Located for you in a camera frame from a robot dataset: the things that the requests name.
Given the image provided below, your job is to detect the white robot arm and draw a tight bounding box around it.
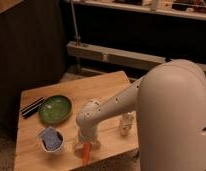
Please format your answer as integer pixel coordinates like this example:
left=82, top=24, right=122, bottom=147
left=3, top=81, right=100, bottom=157
left=76, top=59, right=206, bottom=171

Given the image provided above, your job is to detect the cluttered upper shelf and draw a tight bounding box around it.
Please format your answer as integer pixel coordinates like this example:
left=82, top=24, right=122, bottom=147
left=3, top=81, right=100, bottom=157
left=65, top=0, right=206, bottom=21

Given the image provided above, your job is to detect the black rectangular bar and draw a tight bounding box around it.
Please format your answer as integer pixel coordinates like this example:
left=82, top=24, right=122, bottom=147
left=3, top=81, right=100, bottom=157
left=20, top=97, right=44, bottom=118

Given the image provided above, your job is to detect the metal vertical pole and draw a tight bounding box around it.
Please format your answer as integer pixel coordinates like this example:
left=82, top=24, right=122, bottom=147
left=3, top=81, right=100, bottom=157
left=70, top=0, right=81, bottom=46

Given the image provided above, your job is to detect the green round plate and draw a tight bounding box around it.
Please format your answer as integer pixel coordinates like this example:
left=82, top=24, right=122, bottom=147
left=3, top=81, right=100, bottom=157
left=38, top=95, right=72, bottom=125

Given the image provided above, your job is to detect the grey metal beam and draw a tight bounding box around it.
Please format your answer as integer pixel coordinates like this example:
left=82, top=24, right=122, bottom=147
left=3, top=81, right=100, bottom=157
left=66, top=41, right=206, bottom=76

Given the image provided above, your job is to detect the small white bottle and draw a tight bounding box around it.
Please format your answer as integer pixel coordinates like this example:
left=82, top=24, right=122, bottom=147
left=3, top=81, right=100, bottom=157
left=119, top=113, right=134, bottom=136

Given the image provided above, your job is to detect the white cup with blue cloth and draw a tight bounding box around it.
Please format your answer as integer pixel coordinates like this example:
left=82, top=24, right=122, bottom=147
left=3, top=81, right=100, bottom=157
left=38, top=127, right=64, bottom=155

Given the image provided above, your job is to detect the orange carrot-shaped pepper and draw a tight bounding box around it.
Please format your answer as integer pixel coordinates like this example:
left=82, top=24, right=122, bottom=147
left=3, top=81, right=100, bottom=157
left=82, top=142, right=91, bottom=166

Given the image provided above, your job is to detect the wooden table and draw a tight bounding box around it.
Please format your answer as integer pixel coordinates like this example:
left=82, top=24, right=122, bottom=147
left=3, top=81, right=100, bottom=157
left=14, top=71, right=138, bottom=171

